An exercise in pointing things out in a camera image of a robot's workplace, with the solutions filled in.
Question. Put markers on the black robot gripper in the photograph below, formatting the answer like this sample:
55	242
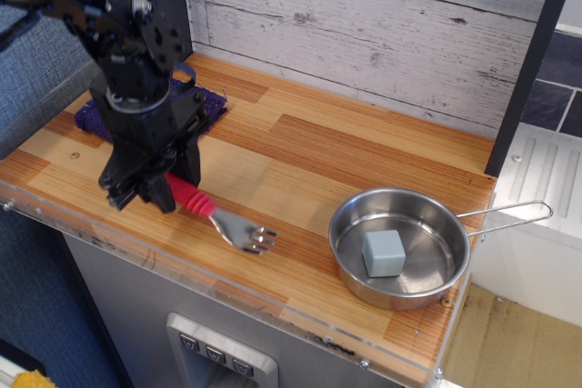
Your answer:
146	144

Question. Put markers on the red handled metal fork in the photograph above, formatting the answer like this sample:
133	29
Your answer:
235	229

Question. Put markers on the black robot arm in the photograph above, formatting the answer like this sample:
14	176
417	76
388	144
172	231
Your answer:
134	46

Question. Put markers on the clear acrylic table edge guard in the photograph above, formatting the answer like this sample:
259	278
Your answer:
135	286

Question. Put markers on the silver metal pan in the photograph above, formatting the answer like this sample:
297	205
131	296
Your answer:
436	242

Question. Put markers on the purple folded cloth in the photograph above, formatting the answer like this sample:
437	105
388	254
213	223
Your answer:
88	119

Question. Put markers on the silver button control panel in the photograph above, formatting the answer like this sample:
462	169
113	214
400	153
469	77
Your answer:
208	358

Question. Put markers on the light blue cube block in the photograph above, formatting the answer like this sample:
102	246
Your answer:
383	253

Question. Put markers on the yellow object at corner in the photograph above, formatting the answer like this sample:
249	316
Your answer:
31	380

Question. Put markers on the black right vertical post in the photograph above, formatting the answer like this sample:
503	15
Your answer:
538	46

